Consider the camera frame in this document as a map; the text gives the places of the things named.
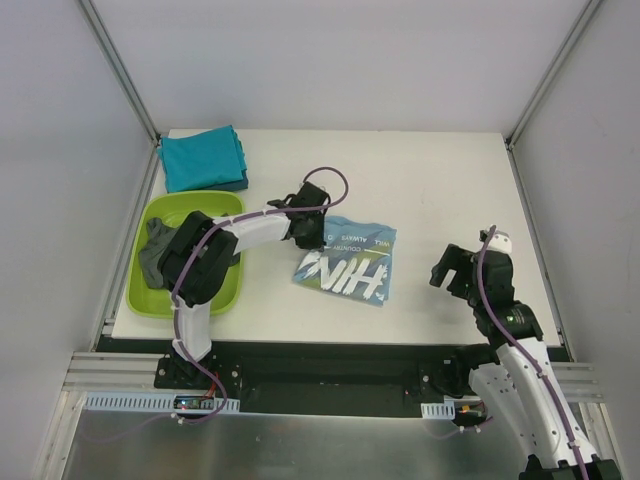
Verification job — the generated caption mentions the grey t-shirt in basin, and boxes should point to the grey t-shirt in basin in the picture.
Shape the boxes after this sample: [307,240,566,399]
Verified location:
[138,217,177,289]

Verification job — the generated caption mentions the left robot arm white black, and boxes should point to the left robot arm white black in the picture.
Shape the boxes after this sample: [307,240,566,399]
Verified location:
[158,181,330,389]

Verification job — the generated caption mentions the folded dark teal t-shirt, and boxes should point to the folded dark teal t-shirt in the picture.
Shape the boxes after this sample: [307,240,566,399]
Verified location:
[167,139,251,194]

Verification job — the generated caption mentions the aluminium frame post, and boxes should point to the aluminium frame post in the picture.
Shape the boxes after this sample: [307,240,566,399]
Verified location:
[76,0,161,146]
[505,0,606,151]

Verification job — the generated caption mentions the white cable duct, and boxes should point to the white cable duct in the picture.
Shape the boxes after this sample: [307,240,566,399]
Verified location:
[85,392,240,415]
[420,401,456,421]

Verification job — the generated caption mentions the light blue printed t-shirt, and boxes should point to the light blue printed t-shirt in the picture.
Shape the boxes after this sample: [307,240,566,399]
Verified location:
[293,216,397,306]

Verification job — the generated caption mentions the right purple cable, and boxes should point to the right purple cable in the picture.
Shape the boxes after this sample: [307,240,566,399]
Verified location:
[429,224,591,480]

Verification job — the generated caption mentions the right white cable duct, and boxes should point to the right white cable duct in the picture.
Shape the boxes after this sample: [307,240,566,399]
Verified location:
[420,401,456,421]

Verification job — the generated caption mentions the right aluminium frame post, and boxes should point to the right aluminium frame post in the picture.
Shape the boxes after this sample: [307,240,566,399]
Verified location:
[505,0,606,151]

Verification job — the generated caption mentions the left aluminium frame post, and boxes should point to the left aluminium frame post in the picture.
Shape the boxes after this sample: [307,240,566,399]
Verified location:
[76,0,161,146]

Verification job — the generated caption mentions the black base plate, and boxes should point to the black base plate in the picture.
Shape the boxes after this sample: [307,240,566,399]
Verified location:
[97,338,489,418]

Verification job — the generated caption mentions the left white cable duct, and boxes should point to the left white cable duct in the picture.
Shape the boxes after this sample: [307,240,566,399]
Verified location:
[85,392,240,415]

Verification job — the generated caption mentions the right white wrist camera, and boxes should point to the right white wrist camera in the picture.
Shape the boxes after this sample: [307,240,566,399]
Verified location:
[480,229,513,255]

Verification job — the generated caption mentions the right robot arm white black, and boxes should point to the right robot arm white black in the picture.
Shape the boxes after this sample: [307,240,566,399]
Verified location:
[429,234,621,479]

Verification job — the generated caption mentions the lime green plastic basin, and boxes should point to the lime green plastic basin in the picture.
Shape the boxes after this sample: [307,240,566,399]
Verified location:
[126,190,245,319]

